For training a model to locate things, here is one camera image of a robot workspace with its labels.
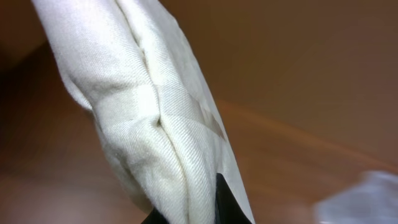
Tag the cream cloth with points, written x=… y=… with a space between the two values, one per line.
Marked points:
x=130 y=65

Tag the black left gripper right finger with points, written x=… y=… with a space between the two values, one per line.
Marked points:
x=227 y=209

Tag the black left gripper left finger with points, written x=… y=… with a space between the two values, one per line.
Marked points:
x=155 y=217

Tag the clear plastic storage bin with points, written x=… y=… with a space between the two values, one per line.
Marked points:
x=371 y=201

